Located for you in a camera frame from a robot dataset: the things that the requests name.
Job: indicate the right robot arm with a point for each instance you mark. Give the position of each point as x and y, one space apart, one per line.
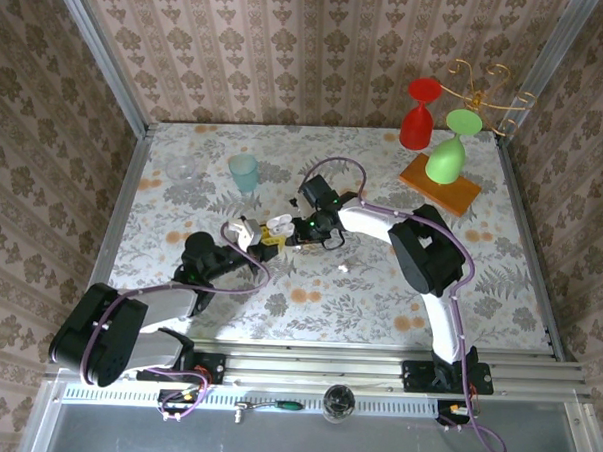
367 221

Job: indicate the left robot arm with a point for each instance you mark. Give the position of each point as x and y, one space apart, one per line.
101 337

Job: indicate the aluminium frame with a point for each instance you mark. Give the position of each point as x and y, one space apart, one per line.
104 59

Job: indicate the teal plastic cup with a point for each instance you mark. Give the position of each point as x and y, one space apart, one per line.
244 171

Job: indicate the clear plastic cup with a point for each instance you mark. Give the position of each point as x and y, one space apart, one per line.
180 168

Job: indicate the dark round lens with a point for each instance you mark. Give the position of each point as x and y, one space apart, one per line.
339 403

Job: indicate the gold rack with wooden base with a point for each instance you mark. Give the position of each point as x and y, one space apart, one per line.
453 192

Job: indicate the red wine glass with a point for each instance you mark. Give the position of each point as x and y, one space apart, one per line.
416 128

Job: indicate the green wine glass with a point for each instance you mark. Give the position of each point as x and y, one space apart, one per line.
447 159

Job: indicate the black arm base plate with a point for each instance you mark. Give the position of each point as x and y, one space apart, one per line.
417 376
210 367

